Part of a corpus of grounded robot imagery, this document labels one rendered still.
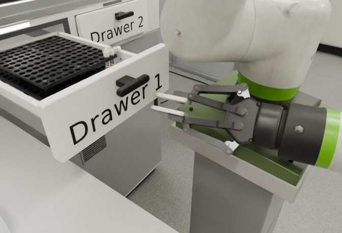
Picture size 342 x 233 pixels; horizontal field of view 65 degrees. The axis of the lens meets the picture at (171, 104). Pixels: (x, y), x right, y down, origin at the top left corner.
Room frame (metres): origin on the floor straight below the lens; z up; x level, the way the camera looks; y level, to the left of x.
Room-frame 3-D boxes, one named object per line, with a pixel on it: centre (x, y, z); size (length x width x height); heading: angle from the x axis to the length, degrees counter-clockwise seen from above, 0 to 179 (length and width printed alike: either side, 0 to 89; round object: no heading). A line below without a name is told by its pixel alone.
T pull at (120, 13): (0.85, 0.15, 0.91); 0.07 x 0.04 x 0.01; 145
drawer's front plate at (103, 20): (0.86, 0.17, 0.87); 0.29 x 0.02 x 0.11; 145
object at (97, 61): (0.48, 0.18, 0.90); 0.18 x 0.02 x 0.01; 145
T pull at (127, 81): (0.41, 0.07, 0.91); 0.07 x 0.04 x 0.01; 145
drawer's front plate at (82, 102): (0.42, 0.09, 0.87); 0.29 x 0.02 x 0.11; 145
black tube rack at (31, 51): (0.54, 0.26, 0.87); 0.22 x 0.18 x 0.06; 55
